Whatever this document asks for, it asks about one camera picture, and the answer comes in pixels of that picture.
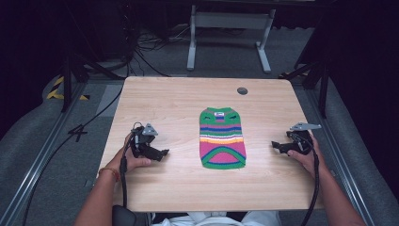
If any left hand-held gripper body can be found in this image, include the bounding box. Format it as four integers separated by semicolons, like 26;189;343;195
129;121;159;158

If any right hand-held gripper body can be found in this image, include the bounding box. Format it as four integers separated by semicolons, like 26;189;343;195
285;121;323;155

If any striped knitted pet sweater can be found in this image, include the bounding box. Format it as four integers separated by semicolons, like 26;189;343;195
199;106;247;170

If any person's left hand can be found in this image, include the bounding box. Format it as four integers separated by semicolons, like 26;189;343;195
107;133;152;174

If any person's right hand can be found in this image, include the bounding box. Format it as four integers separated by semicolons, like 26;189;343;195
286;131;329;181

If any black tripod stand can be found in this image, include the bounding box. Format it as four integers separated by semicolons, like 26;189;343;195
60;51;126;113
279;59;330;120

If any black chair armrest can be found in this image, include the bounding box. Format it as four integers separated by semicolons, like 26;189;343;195
111;204;137;226

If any person's white clothing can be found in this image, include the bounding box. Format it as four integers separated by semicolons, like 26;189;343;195
150;210;283;226

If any yellow black floor tape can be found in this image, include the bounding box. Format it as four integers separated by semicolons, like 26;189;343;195
46;75;90;102

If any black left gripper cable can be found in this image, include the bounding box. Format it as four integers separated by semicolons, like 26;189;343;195
119;121;145;209

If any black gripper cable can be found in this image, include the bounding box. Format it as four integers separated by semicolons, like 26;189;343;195
299;134;321;226
119;121;145;209

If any orange bead bracelet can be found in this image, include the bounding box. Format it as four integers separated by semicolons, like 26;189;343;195
98;167;121;183

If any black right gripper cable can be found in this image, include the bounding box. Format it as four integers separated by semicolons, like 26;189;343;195
299;134;321;226

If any grey metal floor rail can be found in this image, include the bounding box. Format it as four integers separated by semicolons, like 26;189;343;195
305;88;377;226
0;82;87;226

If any bundle of black floor cables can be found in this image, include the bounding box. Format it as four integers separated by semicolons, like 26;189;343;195
121;18;192;78

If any white metal table frame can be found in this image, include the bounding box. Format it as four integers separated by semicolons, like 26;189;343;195
186;4;277;74

